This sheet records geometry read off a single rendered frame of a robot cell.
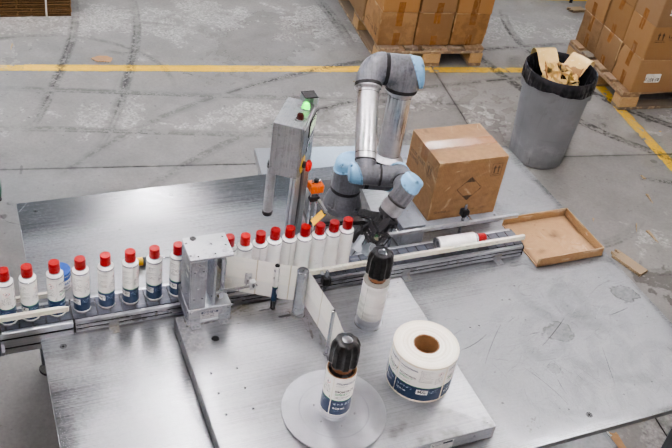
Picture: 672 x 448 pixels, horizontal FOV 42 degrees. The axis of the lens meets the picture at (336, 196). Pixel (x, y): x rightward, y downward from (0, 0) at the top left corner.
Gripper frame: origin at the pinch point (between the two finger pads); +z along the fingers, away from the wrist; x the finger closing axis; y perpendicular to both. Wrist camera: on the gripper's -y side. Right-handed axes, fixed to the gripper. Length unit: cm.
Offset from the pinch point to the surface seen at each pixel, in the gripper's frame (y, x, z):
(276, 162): -2, -47, -19
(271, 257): 2.4, -29.5, 11.1
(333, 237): 3.1, -13.8, -4.1
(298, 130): 1, -49, -33
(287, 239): 1.7, -28.1, 3.1
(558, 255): 13, 73, -34
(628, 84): -204, 303, -88
